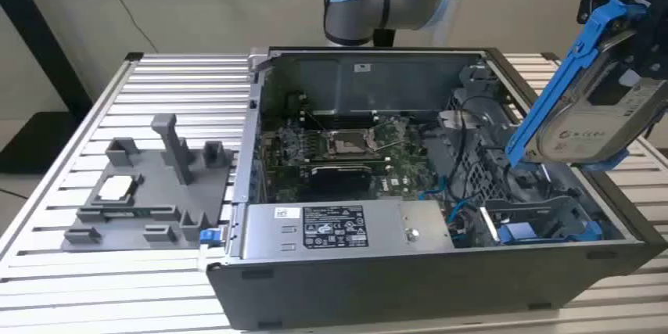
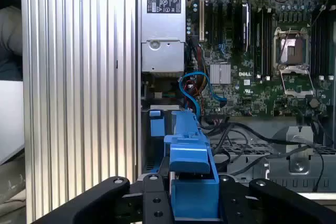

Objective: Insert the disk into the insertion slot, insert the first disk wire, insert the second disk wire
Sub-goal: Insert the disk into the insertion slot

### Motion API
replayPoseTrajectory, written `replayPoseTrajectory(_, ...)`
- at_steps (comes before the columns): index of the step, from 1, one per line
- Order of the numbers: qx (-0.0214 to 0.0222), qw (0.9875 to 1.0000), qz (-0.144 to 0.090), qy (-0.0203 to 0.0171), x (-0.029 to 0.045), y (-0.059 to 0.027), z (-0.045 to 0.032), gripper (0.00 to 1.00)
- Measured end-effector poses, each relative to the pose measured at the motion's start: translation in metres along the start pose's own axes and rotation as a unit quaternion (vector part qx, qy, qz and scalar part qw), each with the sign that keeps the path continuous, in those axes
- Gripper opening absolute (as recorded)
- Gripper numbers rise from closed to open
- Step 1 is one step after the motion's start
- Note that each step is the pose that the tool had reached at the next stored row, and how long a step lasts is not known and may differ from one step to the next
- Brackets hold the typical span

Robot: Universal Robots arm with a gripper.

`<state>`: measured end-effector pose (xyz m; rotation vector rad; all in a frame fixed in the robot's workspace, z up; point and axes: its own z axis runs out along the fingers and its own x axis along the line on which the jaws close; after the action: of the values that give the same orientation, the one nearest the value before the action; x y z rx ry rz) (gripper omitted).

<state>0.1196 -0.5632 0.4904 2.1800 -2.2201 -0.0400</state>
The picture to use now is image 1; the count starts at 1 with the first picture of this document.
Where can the perforated metal disk bay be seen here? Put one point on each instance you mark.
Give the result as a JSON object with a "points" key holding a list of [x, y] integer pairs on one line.
{"points": [[485, 177]]}

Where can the dark grey PC case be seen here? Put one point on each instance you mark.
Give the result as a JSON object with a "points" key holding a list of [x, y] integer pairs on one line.
{"points": [[365, 291]]}

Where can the green motherboard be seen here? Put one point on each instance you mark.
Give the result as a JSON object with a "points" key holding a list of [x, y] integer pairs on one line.
{"points": [[401, 169]]}

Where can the white case sticker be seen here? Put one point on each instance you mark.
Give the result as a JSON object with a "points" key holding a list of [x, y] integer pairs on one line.
{"points": [[361, 67]]}

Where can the CPU socket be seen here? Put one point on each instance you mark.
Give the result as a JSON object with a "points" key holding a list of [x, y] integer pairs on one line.
{"points": [[346, 142]]}

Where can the black monitor stand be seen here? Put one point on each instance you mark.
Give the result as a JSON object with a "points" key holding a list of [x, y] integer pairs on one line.
{"points": [[30, 17]]}

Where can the grey parts rack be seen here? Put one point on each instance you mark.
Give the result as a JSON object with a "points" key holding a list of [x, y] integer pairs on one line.
{"points": [[150, 177]]}

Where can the black table corner cap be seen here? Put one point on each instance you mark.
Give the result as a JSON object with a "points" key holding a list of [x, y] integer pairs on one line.
{"points": [[548, 56], [134, 56]]}

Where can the green RAM stick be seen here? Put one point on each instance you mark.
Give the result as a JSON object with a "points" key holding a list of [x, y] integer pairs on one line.
{"points": [[136, 212]]}

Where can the thin metal locking lever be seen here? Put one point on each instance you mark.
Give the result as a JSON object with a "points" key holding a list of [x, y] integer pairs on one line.
{"points": [[316, 121]]}

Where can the blue case latch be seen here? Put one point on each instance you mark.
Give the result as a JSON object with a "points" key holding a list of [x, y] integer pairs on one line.
{"points": [[208, 236]]}

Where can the silver power supply unit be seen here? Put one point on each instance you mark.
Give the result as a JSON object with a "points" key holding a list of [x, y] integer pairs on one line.
{"points": [[376, 228]]}

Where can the silver CPU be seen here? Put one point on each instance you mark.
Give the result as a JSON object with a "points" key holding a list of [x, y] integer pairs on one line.
{"points": [[117, 189]]}

